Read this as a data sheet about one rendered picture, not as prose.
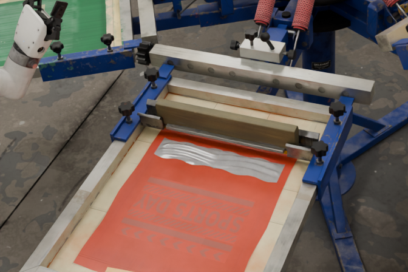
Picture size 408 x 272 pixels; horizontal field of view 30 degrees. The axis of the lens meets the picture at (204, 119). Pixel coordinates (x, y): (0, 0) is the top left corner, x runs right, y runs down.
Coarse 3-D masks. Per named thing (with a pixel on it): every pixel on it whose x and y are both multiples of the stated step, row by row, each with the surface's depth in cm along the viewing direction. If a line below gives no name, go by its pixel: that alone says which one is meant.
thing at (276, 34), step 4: (272, 28) 236; (276, 28) 235; (268, 32) 234; (272, 32) 234; (276, 32) 234; (280, 32) 233; (284, 32) 233; (272, 36) 232; (276, 36) 232; (280, 36) 232; (284, 36) 232; (272, 40) 231; (276, 40) 230; (280, 40) 230; (284, 40) 233; (256, 60) 224; (260, 60) 224
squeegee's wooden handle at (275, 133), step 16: (160, 112) 212; (176, 112) 210; (192, 112) 207; (208, 112) 206; (224, 112) 205; (192, 128) 211; (208, 128) 208; (224, 128) 206; (240, 128) 203; (256, 128) 201; (272, 128) 199; (288, 128) 197; (272, 144) 203
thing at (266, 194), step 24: (216, 168) 204; (288, 168) 201; (240, 192) 197; (264, 192) 196; (264, 216) 190; (240, 240) 185; (168, 264) 182; (192, 264) 181; (216, 264) 180; (240, 264) 179
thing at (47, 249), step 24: (192, 96) 227; (216, 96) 223; (240, 96) 220; (264, 96) 219; (312, 120) 214; (120, 144) 210; (96, 168) 204; (96, 192) 200; (312, 192) 189; (72, 216) 192; (288, 216) 184; (48, 240) 187; (288, 240) 179; (24, 264) 182; (48, 264) 185
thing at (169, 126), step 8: (168, 128) 213; (176, 128) 212; (184, 128) 212; (208, 136) 209; (216, 136) 208; (224, 136) 207; (240, 144) 206; (248, 144) 204; (256, 144) 204; (264, 144) 203; (280, 152) 201
